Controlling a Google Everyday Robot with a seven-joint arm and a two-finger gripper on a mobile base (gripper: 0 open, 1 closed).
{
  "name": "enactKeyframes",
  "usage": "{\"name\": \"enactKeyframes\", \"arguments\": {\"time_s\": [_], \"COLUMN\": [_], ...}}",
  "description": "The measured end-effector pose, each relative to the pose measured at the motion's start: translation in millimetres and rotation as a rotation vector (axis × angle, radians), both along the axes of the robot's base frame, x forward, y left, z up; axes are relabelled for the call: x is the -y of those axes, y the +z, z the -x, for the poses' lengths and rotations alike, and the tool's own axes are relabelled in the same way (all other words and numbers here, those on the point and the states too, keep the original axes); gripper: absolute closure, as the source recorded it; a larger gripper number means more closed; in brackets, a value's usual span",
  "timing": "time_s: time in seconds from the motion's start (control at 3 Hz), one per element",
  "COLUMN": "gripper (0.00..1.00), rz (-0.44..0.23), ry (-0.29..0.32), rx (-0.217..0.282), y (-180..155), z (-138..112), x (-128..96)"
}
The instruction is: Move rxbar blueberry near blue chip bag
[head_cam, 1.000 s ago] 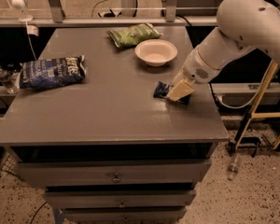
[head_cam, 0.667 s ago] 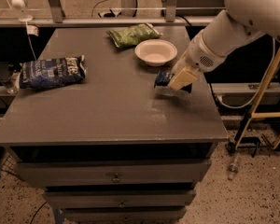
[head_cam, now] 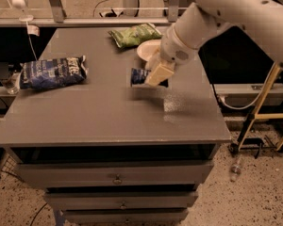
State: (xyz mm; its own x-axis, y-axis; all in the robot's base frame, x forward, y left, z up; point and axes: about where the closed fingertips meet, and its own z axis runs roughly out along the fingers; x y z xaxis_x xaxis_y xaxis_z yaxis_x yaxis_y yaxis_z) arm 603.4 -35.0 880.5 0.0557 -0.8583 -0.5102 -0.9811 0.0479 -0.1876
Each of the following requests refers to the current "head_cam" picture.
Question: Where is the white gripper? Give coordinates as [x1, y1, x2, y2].
[145, 25, 198, 87]

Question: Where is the blue rxbar blueberry bar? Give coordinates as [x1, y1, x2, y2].
[130, 68, 149, 86]

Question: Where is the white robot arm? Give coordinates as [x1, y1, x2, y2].
[145, 0, 283, 87]

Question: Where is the green chip bag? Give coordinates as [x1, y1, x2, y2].
[108, 23, 162, 49]

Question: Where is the blue kettle chip bag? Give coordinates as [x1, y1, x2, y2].
[20, 56, 88, 90]

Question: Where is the white bowl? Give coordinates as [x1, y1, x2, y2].
[137, 40, 161, 61]

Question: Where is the grey drawer cabinet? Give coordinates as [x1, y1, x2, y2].
[0, 25, 232, 226]

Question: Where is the yellow metal stand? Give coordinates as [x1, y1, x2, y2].
[228, 61, 283, 157]

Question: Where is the top grey drawer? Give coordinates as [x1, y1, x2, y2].
[16, 161, 213, 189]

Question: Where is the grey drawer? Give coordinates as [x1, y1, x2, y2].
[16, 161, 213, 189]
[44, 192, 198, 210]
[63, 208, 188, 224]

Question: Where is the clear plastic bottle on floor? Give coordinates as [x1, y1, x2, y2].
[230, 156, 241, 182]

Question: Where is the bottom grey drawer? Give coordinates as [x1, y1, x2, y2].
[63, 208, 188, 224]

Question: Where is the clear plastic cup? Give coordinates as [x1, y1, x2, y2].
[0, 73, 20, 95]

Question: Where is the white desk lamp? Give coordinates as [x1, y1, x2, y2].
[11, 0, 34, 23]

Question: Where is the middle grey drawer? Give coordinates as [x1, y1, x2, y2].
[44, 192, 198, 210]

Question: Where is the black cable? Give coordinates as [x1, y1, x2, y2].
[207, 75, 221, 105]

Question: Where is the metal rail frame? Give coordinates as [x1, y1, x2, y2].
[0, 0, 283, 28]

